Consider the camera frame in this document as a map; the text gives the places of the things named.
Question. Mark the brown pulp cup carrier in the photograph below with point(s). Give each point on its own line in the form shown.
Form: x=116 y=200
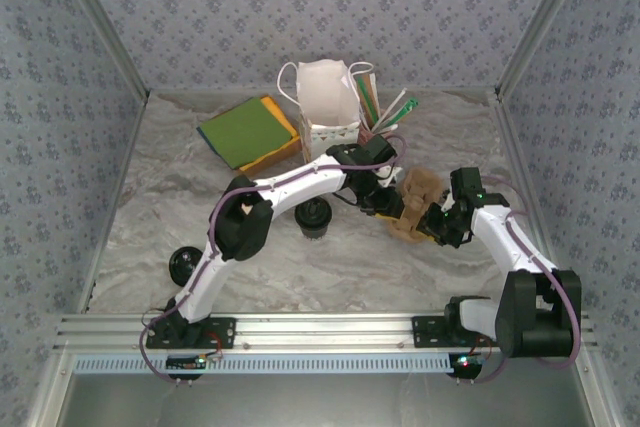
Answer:
x=415 y=192

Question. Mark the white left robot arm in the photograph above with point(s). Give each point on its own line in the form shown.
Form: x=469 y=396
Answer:
x=245 y=237

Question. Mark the pink straw holder cup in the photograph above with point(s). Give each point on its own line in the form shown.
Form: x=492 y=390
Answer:
x=367 y=132

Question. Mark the white wrapped straw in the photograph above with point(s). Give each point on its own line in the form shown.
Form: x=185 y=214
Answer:
x=395 y=104

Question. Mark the green striped paper straw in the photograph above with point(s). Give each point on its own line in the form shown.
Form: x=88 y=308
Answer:
x=364 y=97

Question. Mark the green plastic stirrer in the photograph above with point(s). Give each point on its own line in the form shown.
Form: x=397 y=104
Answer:
x=410 y=105

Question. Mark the yellow paper napkin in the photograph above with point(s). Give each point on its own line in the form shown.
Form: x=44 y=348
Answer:
x=281 y=114

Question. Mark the small circuit board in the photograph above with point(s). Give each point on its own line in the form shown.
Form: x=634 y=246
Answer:
x=465 y=362
x=185 y=363

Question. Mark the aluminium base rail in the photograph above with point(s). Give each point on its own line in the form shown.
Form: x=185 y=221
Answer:
x=325 y=332

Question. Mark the aluminium frame post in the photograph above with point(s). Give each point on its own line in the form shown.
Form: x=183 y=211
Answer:
x=103 y=22
x=542 y=22

